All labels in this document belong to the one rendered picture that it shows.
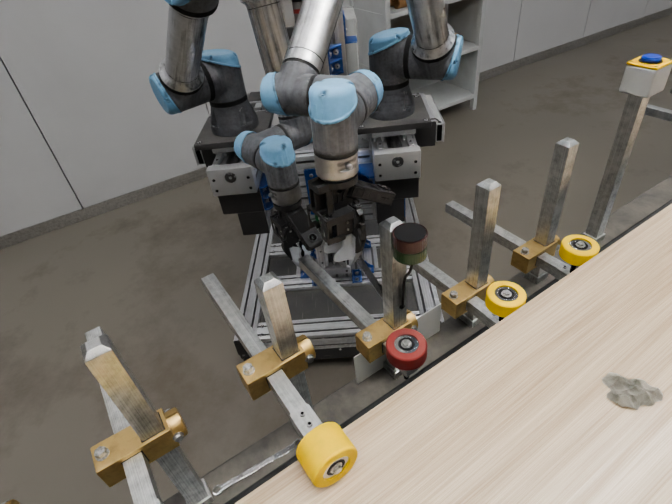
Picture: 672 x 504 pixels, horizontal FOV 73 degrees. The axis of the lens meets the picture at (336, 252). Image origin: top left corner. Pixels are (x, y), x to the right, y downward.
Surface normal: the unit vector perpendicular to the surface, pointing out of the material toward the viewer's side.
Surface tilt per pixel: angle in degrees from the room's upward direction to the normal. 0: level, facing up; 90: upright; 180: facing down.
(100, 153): 90
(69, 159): 90
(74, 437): 0
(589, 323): 0
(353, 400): 0
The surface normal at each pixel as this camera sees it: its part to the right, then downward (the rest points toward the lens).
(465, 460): -0.10, -0.77
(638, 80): -0.83, 0.42
